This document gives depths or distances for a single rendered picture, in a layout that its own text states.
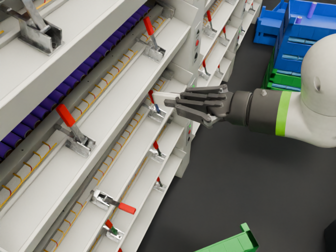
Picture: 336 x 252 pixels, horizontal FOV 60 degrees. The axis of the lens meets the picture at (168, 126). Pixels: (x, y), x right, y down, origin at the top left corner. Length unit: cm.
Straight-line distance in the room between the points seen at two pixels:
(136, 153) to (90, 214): 18
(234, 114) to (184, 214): 69
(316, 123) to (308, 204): 82
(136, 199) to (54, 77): 57
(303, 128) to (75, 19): 43
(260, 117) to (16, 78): 44
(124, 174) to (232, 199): 69
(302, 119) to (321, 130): 4
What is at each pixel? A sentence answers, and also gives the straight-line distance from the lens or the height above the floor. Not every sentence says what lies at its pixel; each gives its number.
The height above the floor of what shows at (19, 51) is 93.
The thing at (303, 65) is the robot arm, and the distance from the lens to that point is 52.
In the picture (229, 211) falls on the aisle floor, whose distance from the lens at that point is 125.
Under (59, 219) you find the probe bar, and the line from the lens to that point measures 62.
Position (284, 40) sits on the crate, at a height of 46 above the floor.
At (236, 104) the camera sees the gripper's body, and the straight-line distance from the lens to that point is 62.
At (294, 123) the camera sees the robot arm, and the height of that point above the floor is 71.
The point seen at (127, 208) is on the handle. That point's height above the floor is 57.
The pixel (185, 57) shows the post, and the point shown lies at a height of 63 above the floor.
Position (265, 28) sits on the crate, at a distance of 206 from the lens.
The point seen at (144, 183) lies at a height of 35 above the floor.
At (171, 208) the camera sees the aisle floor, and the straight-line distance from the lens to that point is 123.
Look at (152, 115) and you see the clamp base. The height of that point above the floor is 56.
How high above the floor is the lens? 112
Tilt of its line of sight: 49 degrees down
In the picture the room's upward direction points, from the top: straight up
